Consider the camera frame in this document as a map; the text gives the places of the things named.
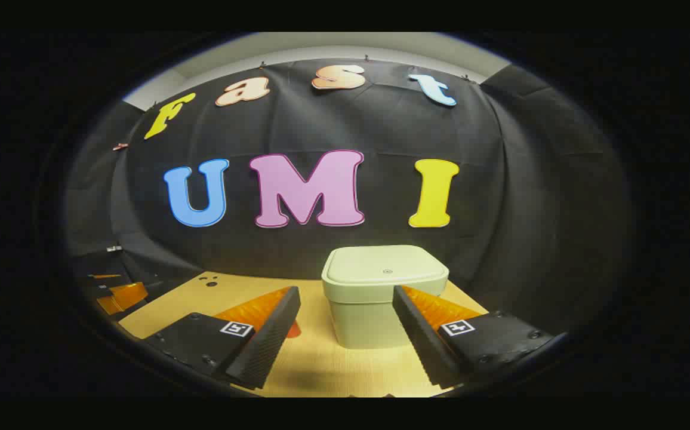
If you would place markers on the black backdrop cloth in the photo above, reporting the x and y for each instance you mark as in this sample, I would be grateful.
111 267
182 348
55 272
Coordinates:
321 125

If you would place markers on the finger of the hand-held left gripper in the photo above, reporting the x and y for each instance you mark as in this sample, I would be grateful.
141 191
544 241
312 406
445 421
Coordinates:
127 295
106 276

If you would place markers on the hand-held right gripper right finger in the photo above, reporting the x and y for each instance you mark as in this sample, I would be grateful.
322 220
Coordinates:
422 340

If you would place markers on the orange-red pop can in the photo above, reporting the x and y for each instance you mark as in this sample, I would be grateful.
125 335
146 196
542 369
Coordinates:
293 330

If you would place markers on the pale green desktop garbage bin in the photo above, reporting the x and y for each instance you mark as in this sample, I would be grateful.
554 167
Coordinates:
363 298

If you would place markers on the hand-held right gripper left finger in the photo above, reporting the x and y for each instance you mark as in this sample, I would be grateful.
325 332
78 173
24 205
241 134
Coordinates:
267 340

